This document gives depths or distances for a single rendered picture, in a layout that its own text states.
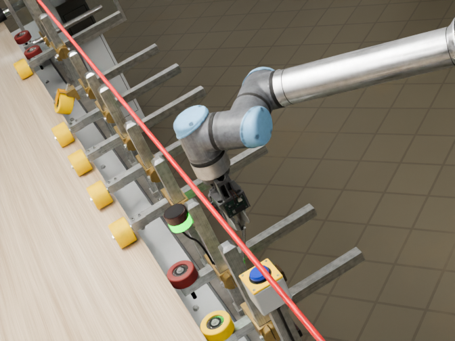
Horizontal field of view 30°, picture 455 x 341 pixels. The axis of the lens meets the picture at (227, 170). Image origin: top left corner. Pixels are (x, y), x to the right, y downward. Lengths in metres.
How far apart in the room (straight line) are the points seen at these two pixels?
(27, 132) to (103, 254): 0.98
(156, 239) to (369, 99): 1.75
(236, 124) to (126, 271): 0.70
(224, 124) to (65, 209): 1.03
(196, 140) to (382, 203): 1.84
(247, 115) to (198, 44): 3.65
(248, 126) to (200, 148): 0.14
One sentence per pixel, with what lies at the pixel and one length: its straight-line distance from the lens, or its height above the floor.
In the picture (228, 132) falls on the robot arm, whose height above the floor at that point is 1.35.
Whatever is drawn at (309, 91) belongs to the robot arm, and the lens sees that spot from 1.95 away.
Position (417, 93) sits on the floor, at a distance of 4.28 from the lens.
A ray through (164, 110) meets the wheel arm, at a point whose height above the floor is 0.96.
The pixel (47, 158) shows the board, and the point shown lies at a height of 0.90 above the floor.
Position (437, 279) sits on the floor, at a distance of 3.30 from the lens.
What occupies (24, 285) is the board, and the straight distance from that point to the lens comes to 2.62.
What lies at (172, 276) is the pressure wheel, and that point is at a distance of 2.32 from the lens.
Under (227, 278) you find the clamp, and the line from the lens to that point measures 2.29.
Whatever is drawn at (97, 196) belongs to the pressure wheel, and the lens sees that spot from 2.68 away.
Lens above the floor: 2.34
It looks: 33 degrees down
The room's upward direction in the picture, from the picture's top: 25 degrees counter-clockwise
